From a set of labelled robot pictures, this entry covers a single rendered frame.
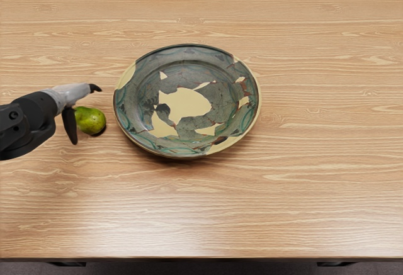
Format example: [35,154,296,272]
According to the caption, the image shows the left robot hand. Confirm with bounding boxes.
[41,82,103,146]

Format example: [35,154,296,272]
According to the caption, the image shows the patterned green ceramic plate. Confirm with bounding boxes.
[112,43,262,159]

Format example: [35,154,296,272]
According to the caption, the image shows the green pear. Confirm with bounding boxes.
[74,106,107,136]

